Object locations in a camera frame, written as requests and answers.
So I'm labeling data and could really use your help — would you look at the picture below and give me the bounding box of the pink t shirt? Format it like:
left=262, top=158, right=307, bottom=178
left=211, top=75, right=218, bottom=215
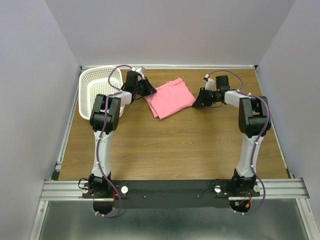
left=144, top=77, right=196, bottom=120

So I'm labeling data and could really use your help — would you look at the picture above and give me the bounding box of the white perforated plastic basket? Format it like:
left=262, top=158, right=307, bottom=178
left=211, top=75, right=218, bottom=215
left=78, top=65, right=123, bottom=120

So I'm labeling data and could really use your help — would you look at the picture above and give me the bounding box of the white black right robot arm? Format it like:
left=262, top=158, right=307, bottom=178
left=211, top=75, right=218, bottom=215
left=192, top=74, right=271, bottom=196

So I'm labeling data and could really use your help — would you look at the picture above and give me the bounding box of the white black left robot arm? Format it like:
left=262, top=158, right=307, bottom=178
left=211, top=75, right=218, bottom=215
left=86, top=66, right=157, bottom=195

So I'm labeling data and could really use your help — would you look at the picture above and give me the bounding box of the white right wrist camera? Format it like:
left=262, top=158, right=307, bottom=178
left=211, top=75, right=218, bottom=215
left=203, top=74, right=215, bottom=91

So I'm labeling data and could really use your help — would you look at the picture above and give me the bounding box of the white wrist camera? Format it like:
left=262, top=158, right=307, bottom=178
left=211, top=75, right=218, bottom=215
left=203, top=74, right=215, bottom=91
left=131, top=66, right=146, bottom=79

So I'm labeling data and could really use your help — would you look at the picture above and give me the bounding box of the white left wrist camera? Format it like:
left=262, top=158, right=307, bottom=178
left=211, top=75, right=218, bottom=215
left=131, top=66, right=146, bottom=79

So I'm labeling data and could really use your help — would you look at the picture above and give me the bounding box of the aluminium frame rail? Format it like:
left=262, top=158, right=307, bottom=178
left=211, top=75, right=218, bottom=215
left=40, top=178, right=310, bottom=201

